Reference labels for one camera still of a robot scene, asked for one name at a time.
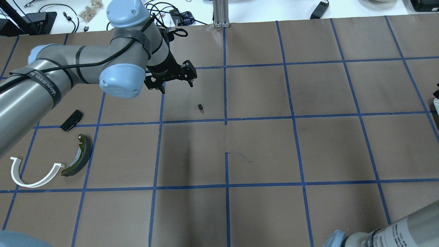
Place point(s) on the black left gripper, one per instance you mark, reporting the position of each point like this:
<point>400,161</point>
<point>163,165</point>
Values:
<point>167,68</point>

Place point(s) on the green brake shoe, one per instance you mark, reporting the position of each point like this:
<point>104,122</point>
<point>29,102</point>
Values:
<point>81,158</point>

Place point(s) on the black brake pad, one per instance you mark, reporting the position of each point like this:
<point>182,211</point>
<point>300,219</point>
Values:
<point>72,121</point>

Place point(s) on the black monitor stand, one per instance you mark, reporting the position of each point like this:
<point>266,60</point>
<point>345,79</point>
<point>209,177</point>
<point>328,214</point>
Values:
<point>15,22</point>

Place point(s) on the white curved plastic part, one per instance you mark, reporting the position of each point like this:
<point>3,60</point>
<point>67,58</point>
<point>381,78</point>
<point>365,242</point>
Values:
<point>33,178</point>

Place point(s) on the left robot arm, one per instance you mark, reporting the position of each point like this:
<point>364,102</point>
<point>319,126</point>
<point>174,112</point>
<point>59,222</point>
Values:
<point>138,55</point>

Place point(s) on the black power adapter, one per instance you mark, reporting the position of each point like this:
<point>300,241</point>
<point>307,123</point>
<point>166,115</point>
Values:
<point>320,10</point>

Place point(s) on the aluminium frame post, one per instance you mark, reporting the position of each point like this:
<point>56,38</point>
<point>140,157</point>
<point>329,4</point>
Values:
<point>221,13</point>

